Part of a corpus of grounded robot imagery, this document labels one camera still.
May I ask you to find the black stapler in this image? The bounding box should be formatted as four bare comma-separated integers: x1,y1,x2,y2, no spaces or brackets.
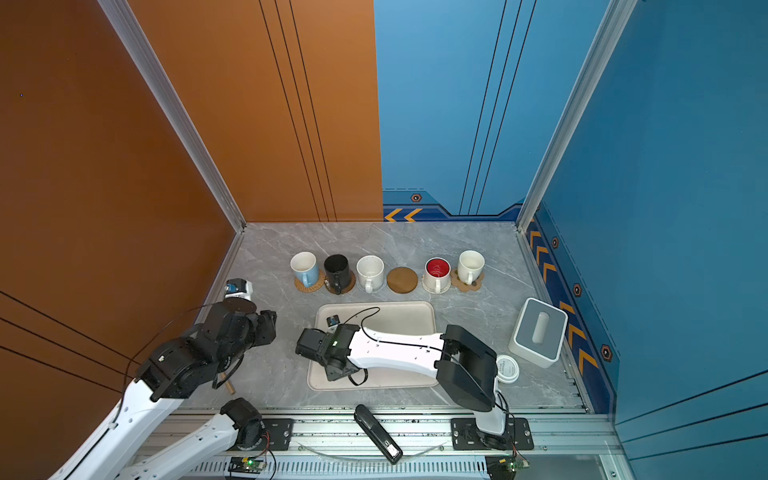
354,404,403,465

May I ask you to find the rattan woven coaster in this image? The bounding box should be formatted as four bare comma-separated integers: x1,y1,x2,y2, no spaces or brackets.
294,270,326,293

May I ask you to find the beige serving tray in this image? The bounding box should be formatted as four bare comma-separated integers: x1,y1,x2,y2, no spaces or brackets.
307,301,438,392

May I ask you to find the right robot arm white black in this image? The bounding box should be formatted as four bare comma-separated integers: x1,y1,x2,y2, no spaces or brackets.
295,324,513,450

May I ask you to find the right circuit board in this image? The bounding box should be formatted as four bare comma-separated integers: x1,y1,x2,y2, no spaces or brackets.
485,456,518,480

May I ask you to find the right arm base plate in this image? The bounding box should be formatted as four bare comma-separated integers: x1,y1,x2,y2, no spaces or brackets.
450,417,535,451

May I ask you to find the light blue mug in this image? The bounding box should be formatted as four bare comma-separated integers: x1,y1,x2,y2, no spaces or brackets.
290,251,319,286

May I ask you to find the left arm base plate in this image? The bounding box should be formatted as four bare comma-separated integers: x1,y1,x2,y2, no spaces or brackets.
235,418,294,453

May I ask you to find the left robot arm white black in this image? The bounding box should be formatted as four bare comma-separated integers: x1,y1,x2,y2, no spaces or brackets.
52,297,277,479

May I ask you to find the glossy dark brown coaster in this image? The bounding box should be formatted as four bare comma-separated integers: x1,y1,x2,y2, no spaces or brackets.
324,275,356,295

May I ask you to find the white multicolour woven coaster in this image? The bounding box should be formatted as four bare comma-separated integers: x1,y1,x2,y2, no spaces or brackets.
421,276,451,295

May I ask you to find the left green circuit board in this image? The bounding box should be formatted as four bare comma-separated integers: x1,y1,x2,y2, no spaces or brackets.
227,456,268,476

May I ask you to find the cork paw print coaster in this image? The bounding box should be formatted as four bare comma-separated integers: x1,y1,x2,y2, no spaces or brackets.
451,270,485,293

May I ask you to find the round wooden coaster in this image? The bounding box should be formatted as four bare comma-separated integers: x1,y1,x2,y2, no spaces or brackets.
387,267,419,294

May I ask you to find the red inside white mug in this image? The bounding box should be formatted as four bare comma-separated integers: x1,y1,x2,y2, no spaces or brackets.
424,257,451,289

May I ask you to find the black mug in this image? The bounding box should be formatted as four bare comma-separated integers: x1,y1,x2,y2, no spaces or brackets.
324,254,352,295

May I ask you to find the wooden mallet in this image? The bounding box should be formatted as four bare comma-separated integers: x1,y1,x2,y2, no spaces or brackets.
214,372,237,396

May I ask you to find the white tissue box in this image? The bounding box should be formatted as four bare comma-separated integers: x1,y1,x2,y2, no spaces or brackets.
508,298,568,369

